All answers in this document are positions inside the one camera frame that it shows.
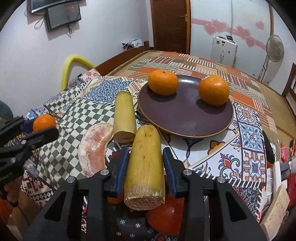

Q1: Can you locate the brown wooden door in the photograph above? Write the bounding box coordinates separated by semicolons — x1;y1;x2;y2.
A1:
150;0;191;54

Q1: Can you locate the yellow sugarcane piece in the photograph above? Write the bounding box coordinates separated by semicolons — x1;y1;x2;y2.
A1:
113;91;137;144
124;125;165;211

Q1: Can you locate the peeled pink pomelo segment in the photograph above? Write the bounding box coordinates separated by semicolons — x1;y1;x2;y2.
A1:
78;123;113;178

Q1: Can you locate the wall mounted black monitor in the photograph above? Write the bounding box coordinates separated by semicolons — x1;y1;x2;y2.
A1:
26;0;81;35

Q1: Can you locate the patterned patchwork tablecloth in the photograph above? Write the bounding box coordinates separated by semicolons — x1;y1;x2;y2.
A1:
19;69;269;241

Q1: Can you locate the orange striped bed cover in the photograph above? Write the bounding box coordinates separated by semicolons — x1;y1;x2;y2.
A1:
108;51;296;149

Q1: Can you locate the white appliance box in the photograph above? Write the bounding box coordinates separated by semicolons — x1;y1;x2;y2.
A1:
210;35;238;68

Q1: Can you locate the red tomato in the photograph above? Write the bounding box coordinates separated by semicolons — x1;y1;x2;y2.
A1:
147;194;184;236

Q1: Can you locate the white standing fan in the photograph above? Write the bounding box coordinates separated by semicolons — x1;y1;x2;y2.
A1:
258;35;285;85

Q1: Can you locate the wooden block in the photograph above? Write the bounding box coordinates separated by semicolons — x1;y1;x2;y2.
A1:
260;185;290;240

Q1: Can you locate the yellow chair back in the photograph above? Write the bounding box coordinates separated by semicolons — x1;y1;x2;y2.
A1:
61;54;95;91

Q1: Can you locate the dark purple ceramic plate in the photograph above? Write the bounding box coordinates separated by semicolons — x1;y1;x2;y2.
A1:
137;75;234;138

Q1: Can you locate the orange tangerine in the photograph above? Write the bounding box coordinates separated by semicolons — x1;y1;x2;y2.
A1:
147;69;179;96
33;114;56;133
198;75;230;106

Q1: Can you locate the wooden bed frame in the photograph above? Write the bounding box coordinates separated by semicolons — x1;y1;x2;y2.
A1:
95;41;150;76

